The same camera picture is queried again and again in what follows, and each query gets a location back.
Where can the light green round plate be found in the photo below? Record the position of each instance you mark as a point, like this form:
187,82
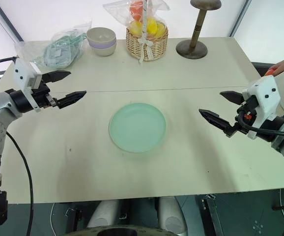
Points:
137,127

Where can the dark rounded robot body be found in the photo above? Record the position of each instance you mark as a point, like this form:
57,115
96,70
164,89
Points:
122,231

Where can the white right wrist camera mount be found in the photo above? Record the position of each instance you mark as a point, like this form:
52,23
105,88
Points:
267,98

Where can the orange fruit in bag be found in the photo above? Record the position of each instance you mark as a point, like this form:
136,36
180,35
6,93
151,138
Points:
137,9

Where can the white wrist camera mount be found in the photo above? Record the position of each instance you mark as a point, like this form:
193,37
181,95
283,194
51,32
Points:
21,73
267,98

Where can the white rounded robot leg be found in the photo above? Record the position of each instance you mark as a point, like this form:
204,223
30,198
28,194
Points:
102,214
171,214

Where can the person's bare hand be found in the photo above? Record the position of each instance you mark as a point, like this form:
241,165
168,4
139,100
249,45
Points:
280,66

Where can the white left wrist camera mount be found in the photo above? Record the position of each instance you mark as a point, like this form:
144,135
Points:
21,73

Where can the woven wicker basket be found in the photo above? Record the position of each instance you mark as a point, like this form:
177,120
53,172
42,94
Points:
156,48

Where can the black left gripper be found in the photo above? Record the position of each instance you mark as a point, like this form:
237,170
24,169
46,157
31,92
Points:
40,96

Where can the yellow fruit in bag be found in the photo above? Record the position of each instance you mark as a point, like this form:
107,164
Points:
152,25
161,29
135,27

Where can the black table frame bar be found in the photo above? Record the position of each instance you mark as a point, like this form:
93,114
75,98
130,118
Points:
212,216

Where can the clear bag with green items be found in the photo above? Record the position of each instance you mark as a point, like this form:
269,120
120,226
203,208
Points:
58,51

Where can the beige bowl with lilac band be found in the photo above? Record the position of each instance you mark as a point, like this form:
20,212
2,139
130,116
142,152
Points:
102,45

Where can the brown wooden mushroom stand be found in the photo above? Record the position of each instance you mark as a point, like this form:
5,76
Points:
196,32

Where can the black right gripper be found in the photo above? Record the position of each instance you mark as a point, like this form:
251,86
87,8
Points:
251,104

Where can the clear plastic fruit bag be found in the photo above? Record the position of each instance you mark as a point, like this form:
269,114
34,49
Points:
117,12

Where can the grey metal frame bar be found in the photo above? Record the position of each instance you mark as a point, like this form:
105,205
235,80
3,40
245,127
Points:
240,18
7,22

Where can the white lace ribbon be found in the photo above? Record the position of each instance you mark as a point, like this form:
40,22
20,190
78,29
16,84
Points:
145,24

